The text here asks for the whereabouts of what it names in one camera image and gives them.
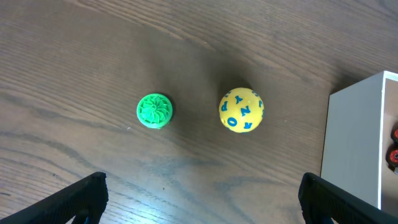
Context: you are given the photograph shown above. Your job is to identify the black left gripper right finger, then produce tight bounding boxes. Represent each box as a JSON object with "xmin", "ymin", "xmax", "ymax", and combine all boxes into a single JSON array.
[{"xmin": 298, "ymin": 172, "xmax": 397, "ymax": 224}]

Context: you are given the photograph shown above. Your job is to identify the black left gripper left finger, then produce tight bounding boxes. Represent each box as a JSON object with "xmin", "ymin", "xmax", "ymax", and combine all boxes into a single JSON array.
[{"xmin": 1, "ymin": 172, "xmax": 109, "ymax": 224}]

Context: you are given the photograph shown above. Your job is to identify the red toy car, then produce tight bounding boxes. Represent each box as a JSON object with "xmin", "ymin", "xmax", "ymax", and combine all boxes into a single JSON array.
[{"xmin": 386, "ymin": 126, "xmax": 397, "ymax": 175}]

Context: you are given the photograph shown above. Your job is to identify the white cardboard box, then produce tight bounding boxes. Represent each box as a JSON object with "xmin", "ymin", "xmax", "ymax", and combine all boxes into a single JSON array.
[{"xmin": 321, "ymin": 71, "xmax": 397, "ymax": 216}]

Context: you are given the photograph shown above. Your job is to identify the green ribbed ball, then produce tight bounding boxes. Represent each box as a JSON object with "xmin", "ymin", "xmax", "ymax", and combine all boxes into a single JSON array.
[{"xmin": 136, "ymin": 93, "xmax": 173, "ymax": 129}]

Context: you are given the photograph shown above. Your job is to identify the yellow ball blue letters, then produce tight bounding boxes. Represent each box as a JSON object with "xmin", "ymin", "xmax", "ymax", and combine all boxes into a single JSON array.
[{"xmin": 219, "ymin": 88, "xmax": 264, "ymax": 133}]

